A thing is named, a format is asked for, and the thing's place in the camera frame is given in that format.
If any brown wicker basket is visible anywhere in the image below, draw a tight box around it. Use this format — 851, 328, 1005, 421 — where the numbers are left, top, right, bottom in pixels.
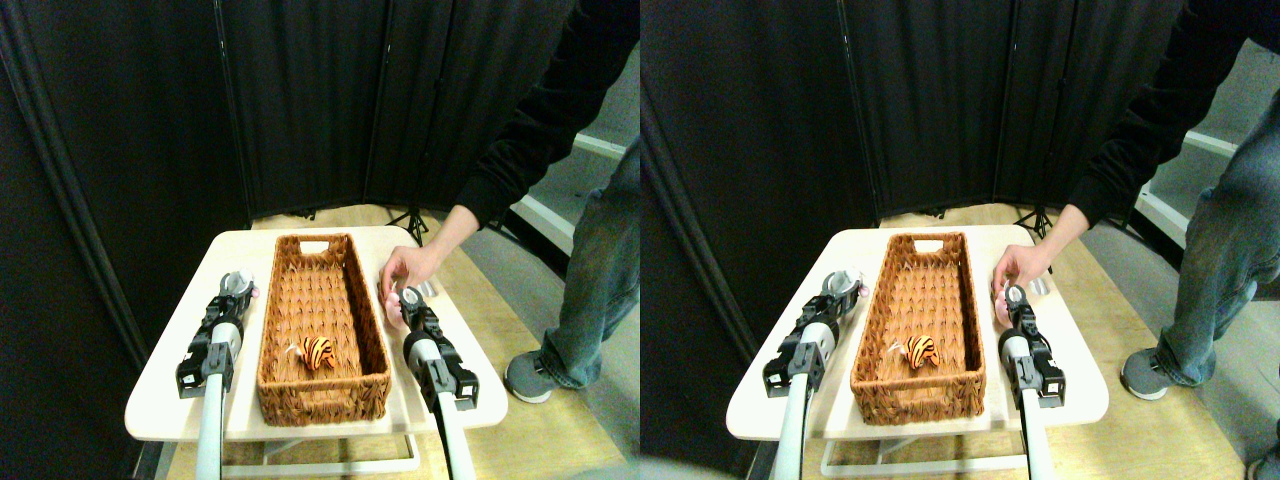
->
256, 233, 393, 428
850, 232, 987, 426

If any black curtain stand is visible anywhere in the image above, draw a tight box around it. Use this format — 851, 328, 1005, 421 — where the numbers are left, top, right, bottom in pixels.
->
386, 78, 444, 247
1013, 78, 1065, 244

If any white shelf unit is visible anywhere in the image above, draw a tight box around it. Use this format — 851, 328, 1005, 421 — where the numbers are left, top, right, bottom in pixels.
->
1135, 40, 1280, 251
508, 40, 640, 257

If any person's hand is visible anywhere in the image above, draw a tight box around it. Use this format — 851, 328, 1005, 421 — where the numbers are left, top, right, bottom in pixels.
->
380, 240, 448, 306
992, 238, 1059, 301

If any orange black striped toy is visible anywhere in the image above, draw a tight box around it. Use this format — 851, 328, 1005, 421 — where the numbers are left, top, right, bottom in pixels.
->
290, 336, 337, 373
888, 336, 941, 371

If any low white table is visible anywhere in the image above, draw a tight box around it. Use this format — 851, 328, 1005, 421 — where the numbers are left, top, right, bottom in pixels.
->
726, 227, 1110, 477
124, 227, 509, 477

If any grey plush toy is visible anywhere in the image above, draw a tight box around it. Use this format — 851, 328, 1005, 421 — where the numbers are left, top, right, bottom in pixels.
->
822, 268, 869, 301
220, 270, 261, 301

